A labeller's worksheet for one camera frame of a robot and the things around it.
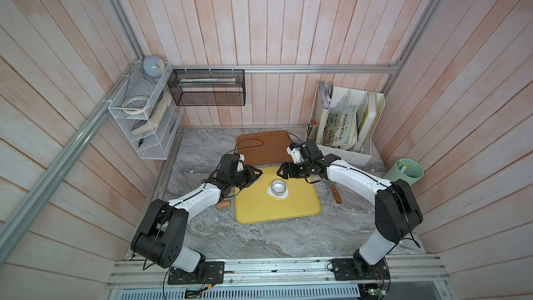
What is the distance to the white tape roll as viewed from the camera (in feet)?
2.34

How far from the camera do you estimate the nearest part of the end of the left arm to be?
68 cm

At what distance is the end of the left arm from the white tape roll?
336 mm

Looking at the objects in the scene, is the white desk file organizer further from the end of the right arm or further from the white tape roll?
the white tape roll
